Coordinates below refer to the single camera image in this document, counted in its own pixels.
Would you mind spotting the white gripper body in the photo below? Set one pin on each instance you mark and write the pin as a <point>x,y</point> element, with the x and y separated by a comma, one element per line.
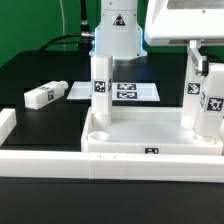
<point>176,22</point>

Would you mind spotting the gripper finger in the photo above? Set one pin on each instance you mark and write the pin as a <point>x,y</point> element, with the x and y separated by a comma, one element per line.
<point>201,64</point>

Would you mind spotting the white desk top tray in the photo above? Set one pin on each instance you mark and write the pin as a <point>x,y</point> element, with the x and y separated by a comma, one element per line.
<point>142,130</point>

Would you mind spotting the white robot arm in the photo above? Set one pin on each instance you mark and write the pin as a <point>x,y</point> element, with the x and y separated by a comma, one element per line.
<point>118,33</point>

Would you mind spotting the marker tag sheet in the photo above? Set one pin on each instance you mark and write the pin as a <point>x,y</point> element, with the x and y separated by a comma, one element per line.
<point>120,92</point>

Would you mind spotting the white left fence block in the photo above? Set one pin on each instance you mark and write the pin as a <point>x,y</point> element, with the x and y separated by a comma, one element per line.
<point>7,123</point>

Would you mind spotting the white front fence bar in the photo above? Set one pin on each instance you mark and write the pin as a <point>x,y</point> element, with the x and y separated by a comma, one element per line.
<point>118,166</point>

